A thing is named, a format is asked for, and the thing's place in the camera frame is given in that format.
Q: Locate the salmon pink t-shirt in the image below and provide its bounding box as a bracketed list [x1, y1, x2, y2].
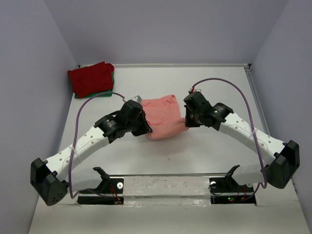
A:
[141, 95, 189, 140]

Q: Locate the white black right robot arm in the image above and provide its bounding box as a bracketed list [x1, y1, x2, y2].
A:
[184, 92, 300, 191]

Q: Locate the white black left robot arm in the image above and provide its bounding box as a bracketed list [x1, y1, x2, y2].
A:
[30, 100, 152, 206]

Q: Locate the folded green t-shirt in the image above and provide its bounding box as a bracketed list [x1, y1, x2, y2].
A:
[82, 72, 115, 99]

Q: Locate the folded dark red t-shirt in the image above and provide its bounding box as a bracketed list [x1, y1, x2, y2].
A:
[67, 61, 115, 98]

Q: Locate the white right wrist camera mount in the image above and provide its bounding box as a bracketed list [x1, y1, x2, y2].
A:
[189, 88, 201, 94]

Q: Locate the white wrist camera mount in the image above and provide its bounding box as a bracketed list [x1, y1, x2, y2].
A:
[189, 88, 201, 94]
[129, 95, 142, 104]

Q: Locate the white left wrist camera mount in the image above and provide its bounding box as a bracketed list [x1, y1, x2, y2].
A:
[129, 95, 142, 104]

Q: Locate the aluminium table edge rail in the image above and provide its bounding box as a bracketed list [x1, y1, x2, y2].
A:
[243, 63, 283, 173]

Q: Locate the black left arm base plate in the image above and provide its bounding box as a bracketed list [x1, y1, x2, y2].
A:
[77, 177, 124, 205]

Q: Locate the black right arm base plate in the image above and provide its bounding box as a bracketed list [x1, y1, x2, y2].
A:
[208, 177, 256, 205]

